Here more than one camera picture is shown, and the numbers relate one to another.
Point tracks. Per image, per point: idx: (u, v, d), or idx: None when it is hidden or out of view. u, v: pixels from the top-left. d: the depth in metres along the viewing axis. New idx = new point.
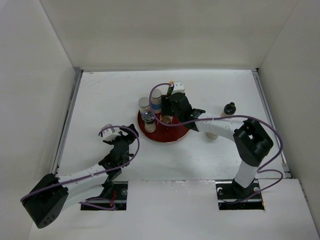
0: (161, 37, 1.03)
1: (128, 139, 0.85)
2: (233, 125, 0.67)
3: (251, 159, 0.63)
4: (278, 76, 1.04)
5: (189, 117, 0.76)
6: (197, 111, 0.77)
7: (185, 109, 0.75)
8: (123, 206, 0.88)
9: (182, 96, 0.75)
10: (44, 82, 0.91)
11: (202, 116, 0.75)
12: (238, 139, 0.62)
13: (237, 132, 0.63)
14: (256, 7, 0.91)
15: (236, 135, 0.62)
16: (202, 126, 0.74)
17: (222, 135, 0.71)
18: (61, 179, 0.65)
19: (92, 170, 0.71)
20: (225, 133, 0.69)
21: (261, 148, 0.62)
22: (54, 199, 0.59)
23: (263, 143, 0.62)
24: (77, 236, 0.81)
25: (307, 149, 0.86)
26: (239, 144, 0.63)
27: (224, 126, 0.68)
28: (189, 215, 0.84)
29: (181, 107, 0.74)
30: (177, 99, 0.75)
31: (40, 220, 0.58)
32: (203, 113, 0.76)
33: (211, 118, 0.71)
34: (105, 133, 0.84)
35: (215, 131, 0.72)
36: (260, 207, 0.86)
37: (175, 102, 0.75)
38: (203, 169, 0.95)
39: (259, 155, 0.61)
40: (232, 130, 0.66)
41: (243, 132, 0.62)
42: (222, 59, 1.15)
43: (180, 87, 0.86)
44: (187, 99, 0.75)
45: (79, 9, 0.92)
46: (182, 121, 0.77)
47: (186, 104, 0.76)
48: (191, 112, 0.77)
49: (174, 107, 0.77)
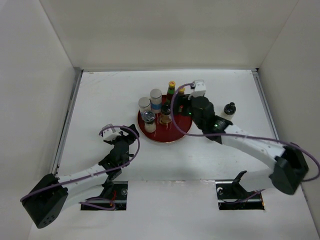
0: (161, 37, 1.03)
1: (128, 139, 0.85)
2: (271, 150, 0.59)
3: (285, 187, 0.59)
4: (278, 76, 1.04)
5: (213, 127, 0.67)
6: (223, 120, 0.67)
7: (209, 116, 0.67)
8: (123, 206, 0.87)
9: (207, 102, 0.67)
10: (43, 81, 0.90)
11: (228, 129, 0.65)
12: (280, 170, 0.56)
13: (279, 161, 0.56)
14: (257, 7, 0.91)
15: (279, 165, 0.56)
16: (228, 140, 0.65)
17: (252, 155, 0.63)
18: (61, 179, 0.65)
19: (92, 170, 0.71)
20: (258, 155, 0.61)
21: (299, 177, 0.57)
22: (54, 199, 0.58)
23: (302, 172, 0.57)
24: (78, 236, 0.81)
25: (307, 149, 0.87)
26: (279, 173, 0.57)
27: (261, 150, 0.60)
28: (190, 215, 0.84)
29: (206, 114, 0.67)
30: (202, 106, 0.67)
31: (40, 220, 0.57)
32: (230, 125, 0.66)
33: (244, 136, 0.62)
34: (105, 133, 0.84)
35: (245, 149, 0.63)
36: (260, 207, 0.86)
37: (199, 109, 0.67)
38: (203, 169, 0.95)
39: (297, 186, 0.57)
40: (270, 155, 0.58)
41: (285, 161, 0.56)
42: (222, 60, 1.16)
43: (202, 87, 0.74)
44: (212, 106, 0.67)
45: (79, 9, 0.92)
46: (205, 130, 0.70)
47: (211, 112, 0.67)
48: (215, 121, 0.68)
49: (197, 115, 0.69)
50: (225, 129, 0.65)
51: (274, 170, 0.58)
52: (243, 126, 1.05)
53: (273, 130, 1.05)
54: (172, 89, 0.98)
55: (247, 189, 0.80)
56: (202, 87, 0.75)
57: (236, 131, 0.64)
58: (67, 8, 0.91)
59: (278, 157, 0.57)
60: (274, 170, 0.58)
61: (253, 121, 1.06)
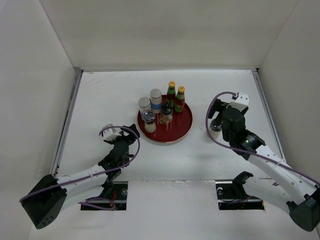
0: (161, 37, 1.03)
1: (128, 139, 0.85)
2: (301, 185, 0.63)
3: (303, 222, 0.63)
4: (278, 76, 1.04)
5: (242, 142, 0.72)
6: (254, 137, 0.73)
7: (239, 130, 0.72)
8: (124, 206, 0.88)
9: (239, 116, 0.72)
10: (43, 81, 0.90)
11: (260, 151, 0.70)
12: (305, 208, 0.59)
13: (308, 201, 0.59)
14: (257, 7, 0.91)
15: (306, 204, 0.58)
16: (257, 161, 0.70)
17: (278, 182, 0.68)
18: (60, 179, 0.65)
19: (91, 171, 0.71)
20: (286, 187, 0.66)
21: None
22: (53, 200, 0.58)
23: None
24: (78, 236, 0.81)
25: (307, 149, 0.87)
26: (301, 210, 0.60)
27: (291, 182, 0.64)
28: (190, 215, 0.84)
29: (236, 127, 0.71)
30: (233, 118, 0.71)
31: (39, 221, 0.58)
32: (262, 145, 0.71)
33: (276, 163, 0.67)
34: (105, 133, 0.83)
35: (274, 175, 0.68)
36: (260, 207, 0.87)
37: (229, 121, 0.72)
38: (203, 169, 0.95)
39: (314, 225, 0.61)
40: (299, 190, 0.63)
41: (313, 201, 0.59)
42: (222, 60, 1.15)
43: (244, 101, 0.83)
44: (243, 120, 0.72)
45: (79, 9, 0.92)
46: (233, 143, 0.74)
47: (241, 126, 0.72)
48: (245, 136, 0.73)
49: (227, 126, 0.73)
50: (257, 149, 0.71)
51: (299, 206, 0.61)
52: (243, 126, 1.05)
53: (273, 130, 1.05)
54: (172, 89, 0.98)
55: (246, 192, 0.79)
56: (244, 100, 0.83)
57: (267, 154, 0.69)
58: (67, 8, 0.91)
59: (308, 195, 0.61)
60: (299, 206, 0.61)
61: (253, 122, 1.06)
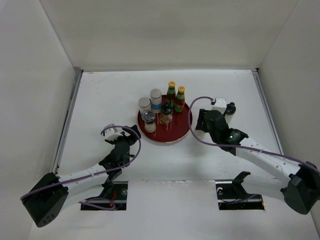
0: (162, 37, 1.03)
1: (130, 140, 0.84)
2: (286, 167, 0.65)
3: (299, 205, 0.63)
4: (278, 76, 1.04)
5: (228, 139, 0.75)
6: (238, 132, 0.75)
7: (222, 128, 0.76)
8: (123, 206, 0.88)
9: (219, 115, 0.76)
10: (43, 81, 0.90)
11: (244, 142, 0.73)
12: (293, 187, 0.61)
13: (293, 179, 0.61)
14: (257, 7, 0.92)
15: (292, 183, 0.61)
16: (243, 153, 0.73)
17: (267, 170, 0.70)
18: (61, 178, 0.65)
19: (92, 170, 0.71)
20: (273, 171, 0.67)
21: (313, 197, 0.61)
22: (54, 199, 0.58)
23: (317, 193, 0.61)
24: (78, 236, 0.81)
25: (306, 149, 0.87)
26: (292, 190, 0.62)
27: (276, 166, 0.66)
28: (190, 215, 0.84)
29: (218, 125, 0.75)
30: (212, 118, 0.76)
31: (39, 220, 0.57)
32: (246, 138, 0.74)
33: (259, 150, 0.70)
34: (107, 133, 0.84)
35: (261, 164, 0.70)
36: (260, 207, 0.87)
37: (210, 121, 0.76)
38: (203, 169, 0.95)
39: (309, 206, 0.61)
40: (284, 172, 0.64)
41: (299, 180, 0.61)
42: (223, 60, 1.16)
43: (221, 104, 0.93)
44: (222, 118, 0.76)
45: (80, 9, 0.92)
46: (220, 142, 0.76)
47: (223, 124, 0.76)
48: (229, 133, 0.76)
49: (210, 127, 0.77)
50: (240, 141, 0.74)
51: (289, 187, 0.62)
52: (243, 126, 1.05)
53: (273, 130, 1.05)
54: (172, 89, 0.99)
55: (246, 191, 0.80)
56: (221, 103, 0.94)
57: (251, 144, 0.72)
58: (67, 8, 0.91)
59: (293, 175, 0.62)
60: (288, 186, 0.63)
61: (253, 122, 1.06)
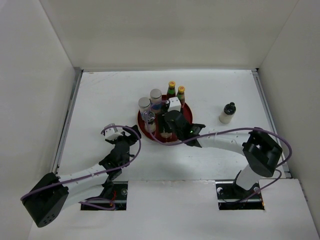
0: (162, 37, 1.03)
1: (130, 140, 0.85)
2: (239, 139, 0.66)
3: (263, 171, 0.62)
4: (278, 76, 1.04)
5: (189, 134, 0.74)
6: (198, 126, 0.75)
7: (183, 126, 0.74)
8: (124, 206, 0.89)
9: (178, 114, 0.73)
10: (43, 81, 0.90)
11: (202, 132, 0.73)
12: (249, 154, 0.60)
13: (247, 146, 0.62)
14: (257, 7, 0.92)
15: (246, 150, 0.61)
16: (205, 142, 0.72)
17: (228, 149, 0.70)
18: (62, 178, 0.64)
19: (92, 170, 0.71)
20: (232, 148, 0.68)
21: (272, 157, 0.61)
22: (55, 199, 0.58)
23: (274, 153, 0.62)
24: (78, 236, 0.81)
25: (306, 149, 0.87)
26: (250, 159, 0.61)
27: (230, 140, 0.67)
28: (190, 215, 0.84)
29: (179, 124, 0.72)
30: (173, 118, 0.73)
31: (40, 220, 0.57)
32: (204, 127, 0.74)
33: (215, 133, 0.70)
34: (107, 132, 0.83)
35: (221, 145, 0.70)
36: (260, 207, 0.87)
37: (171, 121, 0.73)
38: (202, 169, 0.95)
39: (272, 167, 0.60)
40: (239, 143, 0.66)
41: (252, 145, 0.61)
42: (222, 60, 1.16)
43: (176, 102, 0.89)
44: (182, 116, 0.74)
45: (80, 9, 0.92)
46: (183, 139, 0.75)
47: (184, 121, 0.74)
48: (190, 128, 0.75)
49: (171, 126, 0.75)
50: (200, 132, 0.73)
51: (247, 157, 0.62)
52: (243, 126, 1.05)
53: (273, 130, 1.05)
54: (172, 89, 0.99)
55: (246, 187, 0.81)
56: (176, 102, 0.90)
57: (208, 131, 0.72)
58: (67, 8, 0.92)
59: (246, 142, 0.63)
60: (247, 156, 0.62)
61: (253, 122, 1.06)
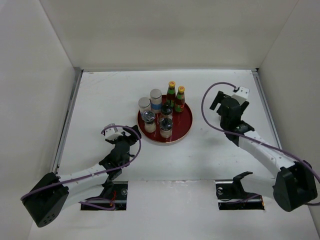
0: (162, 37, 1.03)
1: (130, 140, 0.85)
2: (280, 161, 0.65)
3: (285, 202, 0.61)
4: (278, 76, 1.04)
5: (234, 128, 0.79)
6: (246, 126, 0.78)
7: (233, 118, 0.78)
8: (124, 206, 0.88)
9: (237, 105, 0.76)
10: (43, 81, 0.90)
11: (248, 133, 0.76)
12: (281, 179, 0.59)
13: (284, 171, 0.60)
14: (257, 7, 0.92)
15: (281, 174, 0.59)
16: (244, 142, 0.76)
17: (262, 162, 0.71)
18: (62, 178, 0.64)
19: (92, 170, 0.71)
20: (268, 164, 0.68)
21: (302, 197, 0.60)
22: (55, 199, 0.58)
23: (307, 194, 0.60)
24: (78, 236, 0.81)
25: (306, 149, 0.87)
26: (280, 183, 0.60)
27: (271, 157, 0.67)
28: (190, 215, 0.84)
29: (231, 115, 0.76)
30: (229, 106, 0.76)
31: (40, 220, 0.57)
32: (252, 131, 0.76)
33: (259, 142, 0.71)
34: (107, 132, 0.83)
35: (258, 155, 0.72)
36: (260, 207, 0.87)
37: (226, 108, 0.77)
38: (203, 169, 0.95)
39: (296, 204, 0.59)
40: (277, 164, 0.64)
41: (290, 173, 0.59)
42: (223, 60, 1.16)
43: (244, 94, 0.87)
44: (239, 110, 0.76)
45: (79, 9, 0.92)
46: (226, 129, 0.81)
47: (236, 115, 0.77)
48: (238, 124, 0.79)
49: (223, 112, 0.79)
50: (245, 133, 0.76)
51: (277, 179, 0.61)
52: None
53: (273, 130, 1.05)
54: (172, 89, 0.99)
55: (244, 189, 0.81)
56: (244, 94, 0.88)
57: (254, 137, 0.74)
58: (67, 8, 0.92)
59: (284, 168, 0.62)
60: (277, 179, 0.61)
61: (253, 122, 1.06)
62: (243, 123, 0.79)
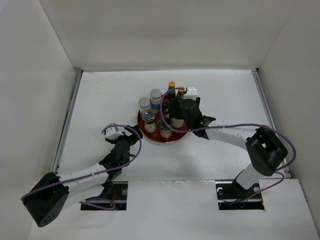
0: (162, 37, 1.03)
1: (130, 139, 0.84)
2: (245, 134, 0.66)
3: (264, 167, 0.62)
4: (278, 76, 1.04)
5: (199, 125, 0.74)
6: (208, 118, 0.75)
7: (195, 116, 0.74)
8: (124, 206, 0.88)
9: (194, 103, 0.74)
10: (43, 81, 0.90)
11: (212, 124, 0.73)
12: (249, 147, 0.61)
13: (250, 140, 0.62)
14: (257, 8, 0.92)
15: (248, 143, 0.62)
16: (212, 133, 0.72)
17: (232, 143, 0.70)
18: (62, 178, 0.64)
19: (92, 170, 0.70)
20: (236, 141, 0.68)
21: (274, 156, 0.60)
22: (55, 199, 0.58)
23: (278, 153, 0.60)
24: (78, 236, 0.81)
25: (306, 149, 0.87)
26: (251, 153, 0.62)
27: (236, 134, 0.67)
28: (190, 215, 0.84)
29: (192, 114, 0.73)
30: (187, 106, 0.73)
31: (40, 220, 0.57)
32: (214, 120, 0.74)
33: (222, 126, 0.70)
34: (108, 131, 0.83)
35: (226, 138, 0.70)
36: (260, 207, 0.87)
37: (185, 110, 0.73)
38: (203, 168, 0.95)
39: (272, 165, 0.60)
40: (243, 138, 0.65)
41: (255, 140, 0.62)
42: (223, 60, 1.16)
43: (193, 92, 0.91)
44: (197, 106, 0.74)
45: (79, 9, 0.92)
46: (192, 128, 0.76)
47: (197, 112, 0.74)
48: (201, 120, 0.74)
49: (184, 114, 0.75)
50: (209, 123, 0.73)
51: (247, 150, 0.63)
52: None
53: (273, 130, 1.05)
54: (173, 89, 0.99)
55: (245, 188, 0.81)
56: (192, 92, 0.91)
57: (217, 124, 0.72)
58: (67, 7, 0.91)
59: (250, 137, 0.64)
60: (248, 150, 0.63)
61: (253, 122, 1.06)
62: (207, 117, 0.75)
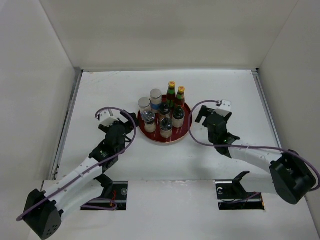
0: (161, 37, 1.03)
1: (126, 126, 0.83)
2: (270, 157, 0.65)
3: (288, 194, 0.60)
4: (278, 76, 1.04)
5: (222, 142, 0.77)
6: (233, 137, 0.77)
7: (221, 133, 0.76)
8: (124, 206, 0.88)
9: (222, 120, 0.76)
10: (44, 82, 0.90)
11: (235, 143, 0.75)
12: (274, 172, 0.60)
13: (275, 165, 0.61)
14: (257, 7, 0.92)
15: (273, 168, 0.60)
16: (235, 152, 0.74)
17: (256, 165, 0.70)
18: (47, 193, 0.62)
19: (81, 169, 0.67)
20: (260, 163, 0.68)
21: (301, 184, 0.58)
22: (45, 216, 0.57)
23: (305, 180, 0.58)
24: (78, 236, 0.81)
25: (306, 149, 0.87)
26: (275, 178, 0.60)
27: (260, 156, 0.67)
28: (190, 215, 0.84)
29: (218, 131, 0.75)
30: (215, 122, 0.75)
31: (41, 234, 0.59)
32: (238, 140, 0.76)
33: (246, 146, 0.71)
34: (102, 116, 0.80)
35: (249, 159, 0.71)
36: (260, 207, 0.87)
37: (212, 125, 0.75)
38: (204, 169, 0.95)
39: (297, 192, 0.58)
40: (267, 161, 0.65)
41: (280, 165, 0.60)
42: (223, 60, 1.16)
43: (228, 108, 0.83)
44: (225, 124, 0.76)
45: (79, 10, 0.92)
46: (215, 144, 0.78)
47: (223, 129, 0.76)
48: (225, 137, 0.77)
49: (210, 128, 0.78)
50: (233, 143, 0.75)
51: (271, 174, 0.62)
52: (243, 125, 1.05)
53: (273, 130, 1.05)
54: (172, 89, 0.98)
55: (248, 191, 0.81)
56: (227, 107, 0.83)
57: (241, 144, 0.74)
58: (67, 7, 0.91)
59: (274, 161, 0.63)
60: (272, 174, 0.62)
61: (253, 122, 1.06)
62: (231, 136, 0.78)
